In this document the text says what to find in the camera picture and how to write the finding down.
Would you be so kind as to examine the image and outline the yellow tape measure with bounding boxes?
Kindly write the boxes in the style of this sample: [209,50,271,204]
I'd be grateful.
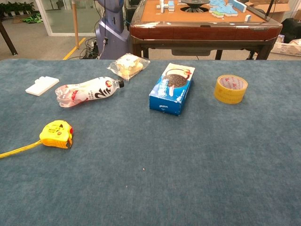
[0,120,74,159]

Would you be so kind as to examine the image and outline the purple robot base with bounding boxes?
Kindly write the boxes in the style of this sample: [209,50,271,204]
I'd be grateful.
[95,0,130,60]

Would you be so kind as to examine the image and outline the yellow packing tape roll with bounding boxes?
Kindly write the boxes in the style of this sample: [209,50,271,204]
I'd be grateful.
[213,74,249,105]

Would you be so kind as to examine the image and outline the blue cookie box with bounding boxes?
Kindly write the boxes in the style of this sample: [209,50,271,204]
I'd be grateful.
[149,63,196,116]

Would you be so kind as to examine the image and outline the bread in clear bag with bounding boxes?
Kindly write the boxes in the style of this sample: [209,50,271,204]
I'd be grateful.
[106,53,151,81]

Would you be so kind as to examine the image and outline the clear plastic drink bottle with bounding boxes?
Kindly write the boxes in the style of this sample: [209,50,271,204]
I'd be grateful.
[55,76,125,108]

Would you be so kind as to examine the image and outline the brown mahjong table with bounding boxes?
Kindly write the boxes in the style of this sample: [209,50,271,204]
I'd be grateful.
[128,0,283,61]

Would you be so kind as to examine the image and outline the stacked mahjong tiles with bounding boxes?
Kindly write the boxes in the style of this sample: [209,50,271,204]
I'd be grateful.
[157,0,176,13]

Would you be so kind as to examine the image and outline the wooden pole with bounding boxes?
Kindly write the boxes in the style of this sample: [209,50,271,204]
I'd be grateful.
[71,0,80,50]

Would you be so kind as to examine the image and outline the black mahjong table hub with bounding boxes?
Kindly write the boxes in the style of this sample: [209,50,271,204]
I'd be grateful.
[180,0,211,12]

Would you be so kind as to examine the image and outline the blue mahjong tile pile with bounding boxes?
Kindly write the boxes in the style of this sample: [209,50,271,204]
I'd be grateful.
[209,0,238,18]

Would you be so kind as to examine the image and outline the white framed glass partition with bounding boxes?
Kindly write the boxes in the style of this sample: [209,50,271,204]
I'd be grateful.
[35,0,104,37]

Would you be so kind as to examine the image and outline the long mahjong tile row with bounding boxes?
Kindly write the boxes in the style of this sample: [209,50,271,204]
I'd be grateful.
[229,0,247,13]

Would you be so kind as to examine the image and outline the white plastic basket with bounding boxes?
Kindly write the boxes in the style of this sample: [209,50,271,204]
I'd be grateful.
[271,39,301,57]

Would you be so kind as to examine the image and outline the green cloth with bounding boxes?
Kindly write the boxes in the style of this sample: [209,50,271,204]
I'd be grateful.
[21,13,44,24]

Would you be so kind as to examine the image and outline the dark table leg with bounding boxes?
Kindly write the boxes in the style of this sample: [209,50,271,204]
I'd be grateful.
[0,20,18,56]

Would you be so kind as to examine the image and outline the black bag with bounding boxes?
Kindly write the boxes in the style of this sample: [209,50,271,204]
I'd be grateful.
[281,18,301,44]

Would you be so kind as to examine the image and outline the cardboard box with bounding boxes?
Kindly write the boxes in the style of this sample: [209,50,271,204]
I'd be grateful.
[246,0,292,23]

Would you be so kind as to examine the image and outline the green potted plants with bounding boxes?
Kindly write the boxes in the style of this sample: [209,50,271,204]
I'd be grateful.
[0,1,35,16]

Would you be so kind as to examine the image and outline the black floor cables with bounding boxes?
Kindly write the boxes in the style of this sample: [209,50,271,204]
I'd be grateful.
[79,37,102,59]

